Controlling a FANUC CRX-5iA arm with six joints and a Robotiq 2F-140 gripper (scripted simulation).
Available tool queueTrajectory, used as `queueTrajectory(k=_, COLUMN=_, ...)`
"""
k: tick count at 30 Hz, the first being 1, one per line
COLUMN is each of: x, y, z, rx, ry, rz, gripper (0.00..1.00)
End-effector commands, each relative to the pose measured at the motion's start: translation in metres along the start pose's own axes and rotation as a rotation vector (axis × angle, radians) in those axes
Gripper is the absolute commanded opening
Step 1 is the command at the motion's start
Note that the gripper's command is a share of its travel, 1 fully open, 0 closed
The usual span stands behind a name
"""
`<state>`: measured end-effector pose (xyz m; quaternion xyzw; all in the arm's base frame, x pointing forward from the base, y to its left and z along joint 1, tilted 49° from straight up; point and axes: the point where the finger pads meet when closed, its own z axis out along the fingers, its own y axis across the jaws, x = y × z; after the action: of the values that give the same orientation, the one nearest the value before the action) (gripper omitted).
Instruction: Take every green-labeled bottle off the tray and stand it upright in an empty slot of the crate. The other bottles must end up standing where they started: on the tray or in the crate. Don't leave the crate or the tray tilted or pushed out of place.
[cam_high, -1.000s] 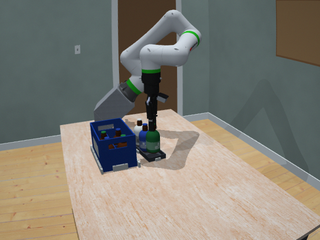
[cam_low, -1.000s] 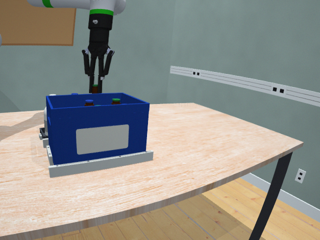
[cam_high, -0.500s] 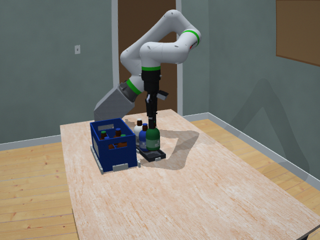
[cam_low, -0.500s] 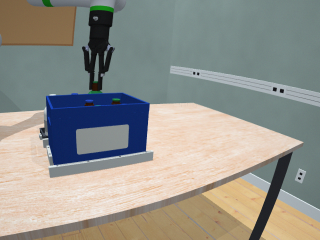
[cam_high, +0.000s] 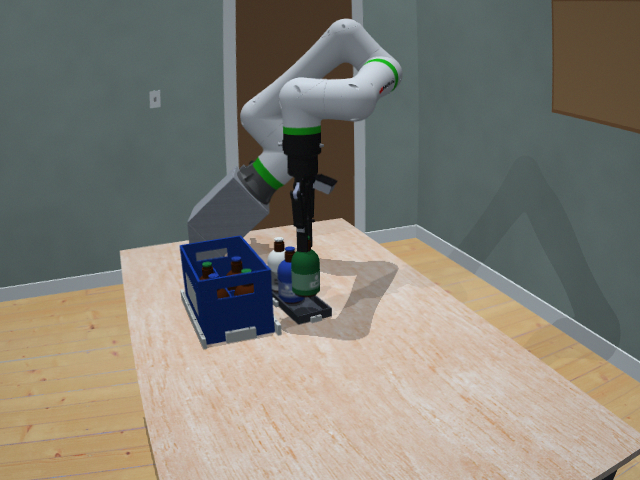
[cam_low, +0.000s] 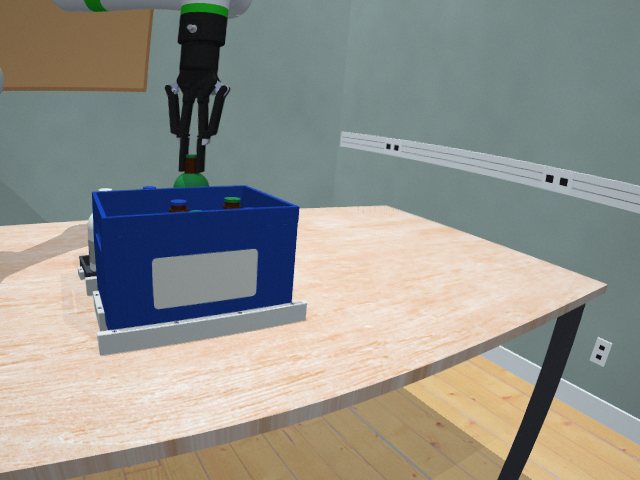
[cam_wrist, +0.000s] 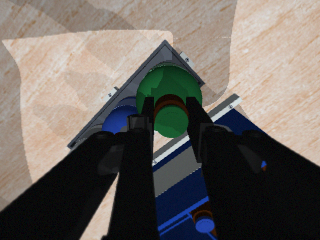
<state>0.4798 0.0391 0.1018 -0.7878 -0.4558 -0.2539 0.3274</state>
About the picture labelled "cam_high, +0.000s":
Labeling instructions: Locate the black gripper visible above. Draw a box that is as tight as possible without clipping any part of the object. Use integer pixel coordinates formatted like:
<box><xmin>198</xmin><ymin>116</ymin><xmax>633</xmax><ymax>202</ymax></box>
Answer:
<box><xmin>287</xmin><ymin>155</ymin><xmax>318</xmax><ymax>252</ymax></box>

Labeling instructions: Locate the blue crate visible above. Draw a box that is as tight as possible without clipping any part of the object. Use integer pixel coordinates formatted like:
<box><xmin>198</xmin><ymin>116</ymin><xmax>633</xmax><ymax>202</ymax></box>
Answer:
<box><xmin>180</xmin><ymin>235</ymin><xmax>275</xmax><ymax>345</ymax></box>

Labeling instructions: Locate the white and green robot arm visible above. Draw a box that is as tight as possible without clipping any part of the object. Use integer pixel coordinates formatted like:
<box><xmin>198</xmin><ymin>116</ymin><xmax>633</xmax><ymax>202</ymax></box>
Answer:
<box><xmin>237</xmin><ymin>19</ymin><xmax>403</xmax><ymax>205</ymax></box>

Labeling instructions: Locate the green labeled bottle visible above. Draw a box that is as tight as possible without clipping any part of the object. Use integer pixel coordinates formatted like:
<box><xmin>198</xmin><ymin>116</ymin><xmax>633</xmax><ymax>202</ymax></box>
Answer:
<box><xmin>291</xmin><ymin>236</ymin><xmax>320</xmax><ymax>297</ymax></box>

